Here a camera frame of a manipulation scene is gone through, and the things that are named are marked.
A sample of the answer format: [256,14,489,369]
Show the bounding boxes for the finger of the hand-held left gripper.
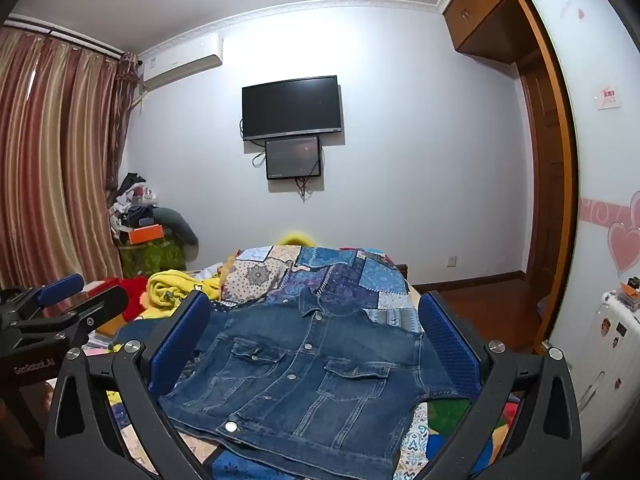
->
[0,274,85,321]
[15,287,130,356]

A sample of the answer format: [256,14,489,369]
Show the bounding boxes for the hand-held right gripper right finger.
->
[419,290,583,480]

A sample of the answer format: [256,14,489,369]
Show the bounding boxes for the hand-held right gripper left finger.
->
[44,290,221,480]

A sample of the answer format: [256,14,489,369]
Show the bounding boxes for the blue denim jeans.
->
[120,287,473,480]

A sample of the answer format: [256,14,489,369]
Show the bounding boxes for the pile of clothes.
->
[107,172,162,241]

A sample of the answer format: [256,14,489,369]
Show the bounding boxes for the red cloth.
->
[117,277,151,322]

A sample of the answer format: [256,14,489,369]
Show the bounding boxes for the yellow blanket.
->
[146,232,321,312]

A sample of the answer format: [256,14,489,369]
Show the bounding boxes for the colourful printed bedsheet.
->
[105,385,523,480]

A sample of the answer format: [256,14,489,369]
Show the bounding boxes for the green patterned cloth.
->
[117,237,187,279]

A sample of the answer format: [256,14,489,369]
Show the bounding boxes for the orange box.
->
[127,224,166,245]

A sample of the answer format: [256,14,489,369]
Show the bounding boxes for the dark grey pillow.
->
[157,207,200,247]

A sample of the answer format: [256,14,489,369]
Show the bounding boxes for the patchwork quilt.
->
[220,242,426,335]

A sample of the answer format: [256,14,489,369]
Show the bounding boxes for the striped curtain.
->
[0,25,139,292]

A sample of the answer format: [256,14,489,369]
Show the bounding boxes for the white refrigerator with stickers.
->
[570,289,640,463]

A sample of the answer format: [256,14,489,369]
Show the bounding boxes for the orange and black gadget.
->
[617,277,640,312]

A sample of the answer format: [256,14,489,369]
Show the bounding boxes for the brown wooden door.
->
[510,0,582,357]

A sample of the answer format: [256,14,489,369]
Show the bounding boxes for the pink heart sticker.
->
[607,222,640,274]

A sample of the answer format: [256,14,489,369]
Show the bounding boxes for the frosted glass sliding door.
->
[529,0,640,361]

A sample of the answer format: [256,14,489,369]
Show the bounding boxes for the white air conditioner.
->
[139,32,224,92]

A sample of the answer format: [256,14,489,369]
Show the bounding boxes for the pink square door sign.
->
[597,84,623,110]

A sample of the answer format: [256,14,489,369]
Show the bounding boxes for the wooden overhead cabinet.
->
[442,0,532,65]

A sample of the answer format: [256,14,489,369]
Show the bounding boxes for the small black wall monitor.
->
[265,136,322,181]

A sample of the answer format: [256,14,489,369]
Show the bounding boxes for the white curtain rail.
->
[2,15,126,57]

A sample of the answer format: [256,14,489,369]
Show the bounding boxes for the black wall television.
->
[242,75,344,142]

